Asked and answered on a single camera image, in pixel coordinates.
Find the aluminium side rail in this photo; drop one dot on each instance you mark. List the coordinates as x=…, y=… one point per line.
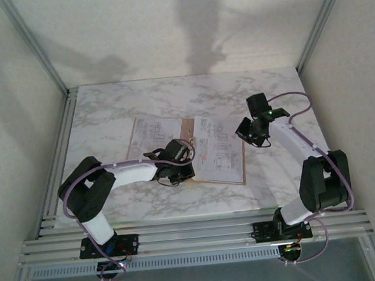
x=68, y=108

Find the aluminium frame rail wide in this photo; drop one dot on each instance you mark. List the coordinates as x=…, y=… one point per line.
x=195, y=235

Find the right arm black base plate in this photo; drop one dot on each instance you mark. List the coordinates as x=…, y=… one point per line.
x=264, y=232

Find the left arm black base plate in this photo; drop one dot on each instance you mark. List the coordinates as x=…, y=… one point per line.
x=131, y=244

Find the white printed paper sheet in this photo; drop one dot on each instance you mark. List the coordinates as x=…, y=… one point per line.
x=218, y=157
x=151, y=140

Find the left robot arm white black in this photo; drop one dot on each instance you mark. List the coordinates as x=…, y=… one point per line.
x=128, y=173

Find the black controller board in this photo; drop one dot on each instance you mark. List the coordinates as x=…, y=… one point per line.
x=108, y=269
x=291, y=253

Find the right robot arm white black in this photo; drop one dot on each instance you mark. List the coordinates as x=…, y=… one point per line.
x=292, y=141

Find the brown paper folder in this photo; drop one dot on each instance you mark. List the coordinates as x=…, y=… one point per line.
x=186, y=127

